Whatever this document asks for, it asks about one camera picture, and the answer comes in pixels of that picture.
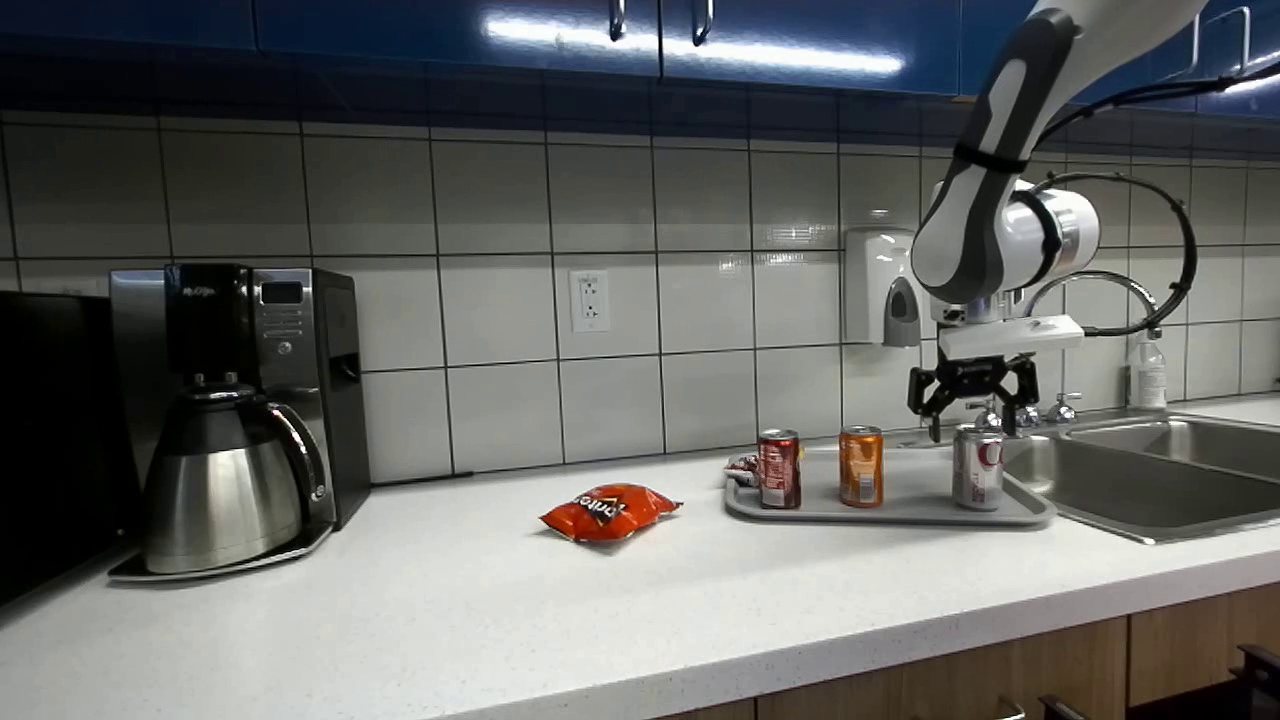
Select black trash bin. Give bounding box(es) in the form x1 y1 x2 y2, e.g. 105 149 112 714
1230 645 1280 720

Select wooden lower cabinets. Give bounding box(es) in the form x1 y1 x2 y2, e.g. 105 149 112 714
657 575 1280 720

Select white wall outlet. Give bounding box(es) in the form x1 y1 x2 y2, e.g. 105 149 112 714
566 268 617 335

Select steel coffee carafe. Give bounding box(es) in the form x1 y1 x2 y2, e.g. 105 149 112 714
141 385 337 578

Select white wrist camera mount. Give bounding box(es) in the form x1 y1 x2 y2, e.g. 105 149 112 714
936 310 1088 363

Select steel gooseneck faucet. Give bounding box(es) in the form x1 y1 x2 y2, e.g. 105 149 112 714
1014 268 1167 431

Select red Doritos chip bag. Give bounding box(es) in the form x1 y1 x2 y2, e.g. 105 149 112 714
536 480 688 552

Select orange soda can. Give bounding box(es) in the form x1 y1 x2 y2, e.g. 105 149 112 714
834 424 891 513

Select silver soda can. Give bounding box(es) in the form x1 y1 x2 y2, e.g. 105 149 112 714
949 420 1009 517

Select blue upper cabinets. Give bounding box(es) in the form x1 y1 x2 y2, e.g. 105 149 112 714
0 0 1280 127

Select stainless steel sink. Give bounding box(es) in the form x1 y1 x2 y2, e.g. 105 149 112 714
1004 412 1280 547

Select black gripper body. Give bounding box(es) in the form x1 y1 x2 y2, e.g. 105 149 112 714
923 350 1034 402

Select black steel coffee maker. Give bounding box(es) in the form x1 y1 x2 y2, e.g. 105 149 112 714
106 258 371 587

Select red soda can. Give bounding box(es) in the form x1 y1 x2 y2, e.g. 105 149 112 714
752 424 806 513

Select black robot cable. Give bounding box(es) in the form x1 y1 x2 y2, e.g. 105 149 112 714
1053 166 1200 340
1053 54 1280 136

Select black microwave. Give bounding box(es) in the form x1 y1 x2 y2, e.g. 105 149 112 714
0 289 145 604

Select clear soap pump bottle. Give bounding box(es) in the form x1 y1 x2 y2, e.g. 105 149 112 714
1118 324 1170 415

